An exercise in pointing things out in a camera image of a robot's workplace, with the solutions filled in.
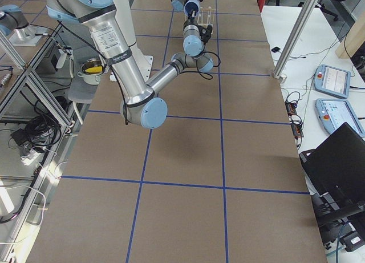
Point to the light blue plastic cup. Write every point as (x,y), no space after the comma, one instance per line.
(192,8)

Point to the steel bowl with corn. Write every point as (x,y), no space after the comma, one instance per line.
(92,70)

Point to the far blue teach pendant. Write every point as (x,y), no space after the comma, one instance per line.
(332,81)

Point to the blue teach pendant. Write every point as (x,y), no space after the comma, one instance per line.
(335,112)
(332,81)

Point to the black orange power strip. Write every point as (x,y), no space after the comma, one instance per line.
(294,119)

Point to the near blue teach pendant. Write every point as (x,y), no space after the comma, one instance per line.
(335,112)

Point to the black laptop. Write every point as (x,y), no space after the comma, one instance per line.
(336,167)

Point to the white wire cup holder rack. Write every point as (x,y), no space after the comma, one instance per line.
(205,17)

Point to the aluminium frame post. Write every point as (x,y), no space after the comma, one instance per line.
(296,31)

